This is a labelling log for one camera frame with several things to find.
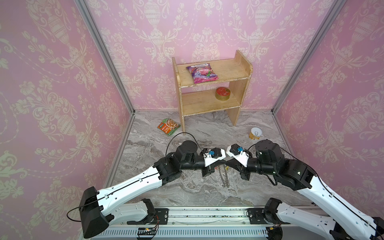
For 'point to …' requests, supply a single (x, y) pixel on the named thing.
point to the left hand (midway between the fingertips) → (224, 162)
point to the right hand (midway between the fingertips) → (228, 161)
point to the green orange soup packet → (168, 126)
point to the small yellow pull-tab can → (255, 133)
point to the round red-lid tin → (222, 93)
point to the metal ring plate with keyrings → (223, 169)
